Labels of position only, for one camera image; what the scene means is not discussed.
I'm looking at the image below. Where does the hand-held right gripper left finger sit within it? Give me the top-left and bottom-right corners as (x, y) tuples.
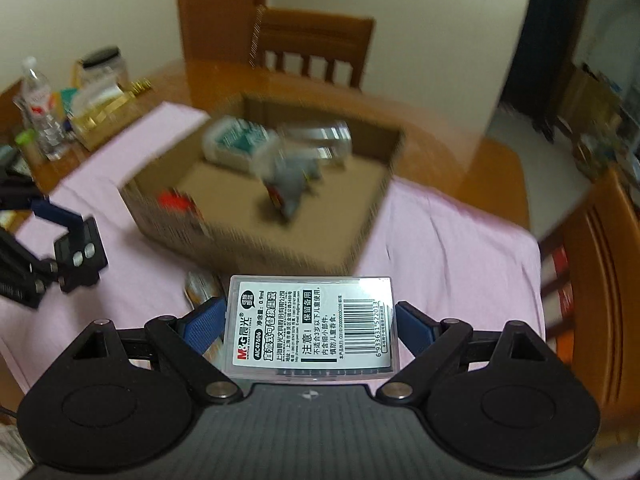
(50, 297), (243, 406)

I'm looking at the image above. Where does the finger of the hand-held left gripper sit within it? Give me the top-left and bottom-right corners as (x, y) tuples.
(0, 199), (109, 311)
(0, 157), (43, 211)

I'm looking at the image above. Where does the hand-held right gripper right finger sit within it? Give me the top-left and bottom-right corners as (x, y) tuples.
(376, 301), (566, 405)

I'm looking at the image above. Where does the clear labelled plastic case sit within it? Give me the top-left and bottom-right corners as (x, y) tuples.
(223, 274), (402, 382)

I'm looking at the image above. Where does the red toy train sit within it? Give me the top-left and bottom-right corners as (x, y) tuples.
(157, 188), (206, 225)

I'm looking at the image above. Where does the brown cardboard box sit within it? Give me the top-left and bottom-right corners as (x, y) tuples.
(120, 91), (407, 277)

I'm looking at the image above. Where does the grey elephant toy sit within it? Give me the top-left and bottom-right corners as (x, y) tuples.
(254, 146), (325, 225)

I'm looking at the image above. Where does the white plastic bottle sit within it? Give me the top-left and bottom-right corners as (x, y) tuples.
(201, 116), (279, 174)

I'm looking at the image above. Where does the clear plastic jar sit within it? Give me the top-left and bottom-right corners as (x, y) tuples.
(277, 121), (354, 167)

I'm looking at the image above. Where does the bottle of yellow capsules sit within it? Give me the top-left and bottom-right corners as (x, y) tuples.
(185, 270), (227, 361)

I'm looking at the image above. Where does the pink towel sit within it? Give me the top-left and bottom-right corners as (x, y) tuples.
(0, 101), (545, 401)

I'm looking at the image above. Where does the clear water bottle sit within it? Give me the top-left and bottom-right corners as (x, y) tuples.
(14, 56), (72, 162)

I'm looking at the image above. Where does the gold tissue box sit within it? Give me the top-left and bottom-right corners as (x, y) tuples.
(66, 79), (153, 152)

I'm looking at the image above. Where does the clear jar with black lid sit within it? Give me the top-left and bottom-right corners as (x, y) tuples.
(75, 46), (126, 92)

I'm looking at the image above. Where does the wooden chair with striped backrest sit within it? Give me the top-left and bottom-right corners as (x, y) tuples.
(539, 166), (640, 413)

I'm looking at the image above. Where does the wooden door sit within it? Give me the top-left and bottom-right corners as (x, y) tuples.
(174, 0), (269, 63)

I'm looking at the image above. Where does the wooden chair with slatted back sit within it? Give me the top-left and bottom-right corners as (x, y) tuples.
(251, 5), (376, 92)

